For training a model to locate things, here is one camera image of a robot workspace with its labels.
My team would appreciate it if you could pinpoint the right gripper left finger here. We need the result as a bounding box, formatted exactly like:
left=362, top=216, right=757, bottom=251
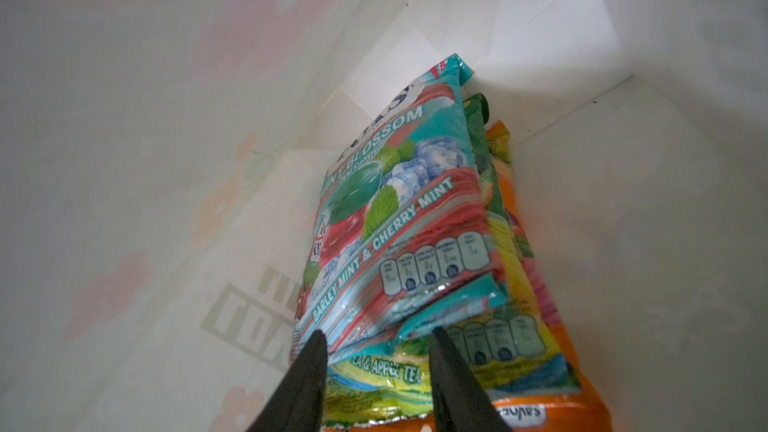
left=246, top=330, right=328, bottom=432

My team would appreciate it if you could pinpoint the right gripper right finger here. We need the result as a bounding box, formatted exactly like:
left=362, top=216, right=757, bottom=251
left=429, top=327, right=512, bottom=432

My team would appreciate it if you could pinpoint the white paper gift bag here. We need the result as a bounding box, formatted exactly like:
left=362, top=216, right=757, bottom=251
left=1, top=0, right=767, bottom=431

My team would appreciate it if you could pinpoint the orange snack packet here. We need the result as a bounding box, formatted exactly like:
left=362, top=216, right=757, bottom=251
left=325, top=123, right=612, bottom=431

